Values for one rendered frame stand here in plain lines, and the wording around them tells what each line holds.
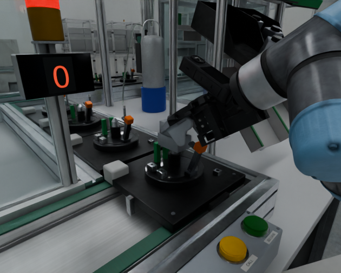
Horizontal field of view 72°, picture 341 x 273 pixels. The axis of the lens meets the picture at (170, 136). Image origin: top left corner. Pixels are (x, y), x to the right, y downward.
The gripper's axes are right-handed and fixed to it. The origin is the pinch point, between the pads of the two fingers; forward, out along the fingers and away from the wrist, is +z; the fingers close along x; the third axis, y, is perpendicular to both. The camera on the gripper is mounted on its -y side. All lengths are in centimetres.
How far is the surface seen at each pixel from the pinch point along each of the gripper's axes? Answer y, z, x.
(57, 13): -22.4, -4.7, -17.6
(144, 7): -93, 64, 77
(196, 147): 6.7, -4.8, -1.0
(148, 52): -54, 55, 54
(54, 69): -15.1, -0.1, -19.7
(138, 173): 6.9, 11.4, -6.2
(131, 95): -51, 108, 69
